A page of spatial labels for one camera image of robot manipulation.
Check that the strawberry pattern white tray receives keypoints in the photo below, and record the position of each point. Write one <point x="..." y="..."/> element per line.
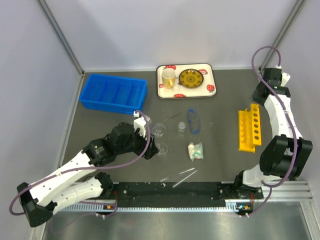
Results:
<point x="206" y="90"/>

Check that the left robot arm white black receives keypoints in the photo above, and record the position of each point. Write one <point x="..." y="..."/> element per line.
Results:
<point x="83" y="177"/>

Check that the small glass beaker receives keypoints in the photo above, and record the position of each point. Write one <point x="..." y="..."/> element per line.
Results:
<point x="181" y="128"/>

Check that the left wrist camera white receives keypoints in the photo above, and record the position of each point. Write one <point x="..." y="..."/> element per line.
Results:
<point x="141" y="124"/>

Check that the yellow test tube rack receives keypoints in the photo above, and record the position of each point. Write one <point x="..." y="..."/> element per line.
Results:
<point x="249" y="129"/>

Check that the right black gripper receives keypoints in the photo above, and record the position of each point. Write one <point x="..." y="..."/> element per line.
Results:
<point x="254" y="96"/>

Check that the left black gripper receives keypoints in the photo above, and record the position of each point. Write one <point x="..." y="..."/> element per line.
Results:
<point x="152" y="149"/>

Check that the yellow black patterned plate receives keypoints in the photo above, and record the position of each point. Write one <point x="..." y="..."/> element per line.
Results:
<point x="190" y="78"/>

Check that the blue plastic compartment bin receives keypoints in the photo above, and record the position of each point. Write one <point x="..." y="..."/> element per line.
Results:
<point x="116" y="94"/>

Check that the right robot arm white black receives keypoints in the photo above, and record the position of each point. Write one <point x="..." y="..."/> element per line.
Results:
<point x="287" y="153"/>

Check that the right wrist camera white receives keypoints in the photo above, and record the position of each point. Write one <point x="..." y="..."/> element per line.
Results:
<point x="285" y="76"/>

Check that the blue frame safety goggles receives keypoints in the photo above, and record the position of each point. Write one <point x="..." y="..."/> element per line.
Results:
<point x="194" y="121"/>

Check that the plastic bag with gloves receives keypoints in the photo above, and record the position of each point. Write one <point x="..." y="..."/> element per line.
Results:
<point x="195" y="151"/>

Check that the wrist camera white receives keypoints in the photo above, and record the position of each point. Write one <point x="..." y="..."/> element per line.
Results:
<point x="141" y="124"/>
<point x="285" y="76"/>

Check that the round glass flask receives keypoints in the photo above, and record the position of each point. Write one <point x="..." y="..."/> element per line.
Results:
<point x="158" y="130"/>

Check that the yellow ceramic mug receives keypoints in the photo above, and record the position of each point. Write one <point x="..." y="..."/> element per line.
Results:
<point x="168" y="77"/>

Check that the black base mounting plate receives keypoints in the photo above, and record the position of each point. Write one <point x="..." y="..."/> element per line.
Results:
<point x="185" y="195"/>

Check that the clear glass beaker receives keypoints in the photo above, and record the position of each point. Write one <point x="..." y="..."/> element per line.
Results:
<point x="162" y="149"/>

